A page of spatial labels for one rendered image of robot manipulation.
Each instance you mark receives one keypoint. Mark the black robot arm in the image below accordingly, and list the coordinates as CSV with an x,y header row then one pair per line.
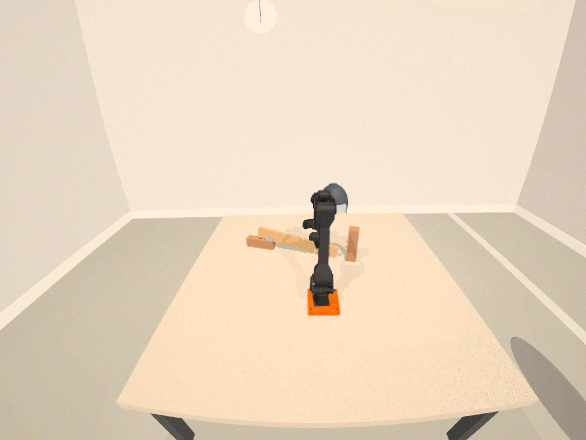
x,y
324,212

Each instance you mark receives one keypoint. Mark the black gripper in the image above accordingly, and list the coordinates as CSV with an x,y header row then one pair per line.
x,y
314,236

